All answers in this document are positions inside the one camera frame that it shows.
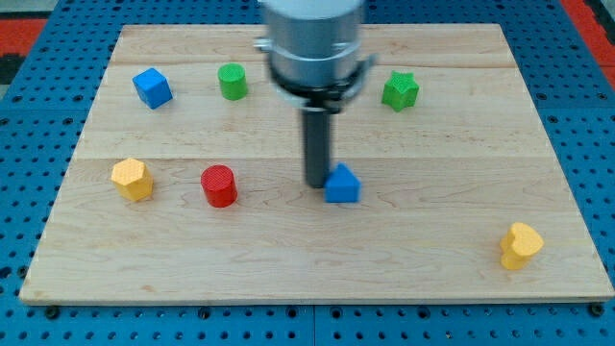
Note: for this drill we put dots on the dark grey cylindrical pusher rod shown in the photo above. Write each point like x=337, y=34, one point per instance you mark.
x=317, y=138

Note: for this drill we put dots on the blue triangle block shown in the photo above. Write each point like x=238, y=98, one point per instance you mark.
x=342, y=186

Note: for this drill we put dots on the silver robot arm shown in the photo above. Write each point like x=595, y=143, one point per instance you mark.
x=312, y=50

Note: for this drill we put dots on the yellow heart block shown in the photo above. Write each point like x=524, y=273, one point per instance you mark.
x=519, y=245

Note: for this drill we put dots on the green star block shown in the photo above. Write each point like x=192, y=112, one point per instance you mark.
x=400, y=91

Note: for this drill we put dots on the green cylinder block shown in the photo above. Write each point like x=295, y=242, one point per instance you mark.
x=232, y=80

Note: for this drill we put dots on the red cylinder block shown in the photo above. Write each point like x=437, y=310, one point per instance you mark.
x=219, y=186

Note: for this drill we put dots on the light wooden board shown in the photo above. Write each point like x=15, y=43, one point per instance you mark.
x=441, y=183

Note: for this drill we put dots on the blue cube block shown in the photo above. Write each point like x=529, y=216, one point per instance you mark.
x=152, y=88

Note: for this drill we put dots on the yellow hexagon block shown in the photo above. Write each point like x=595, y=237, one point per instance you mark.
x=132, y=179

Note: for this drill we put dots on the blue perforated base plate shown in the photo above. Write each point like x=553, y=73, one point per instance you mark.
x=45, y=109

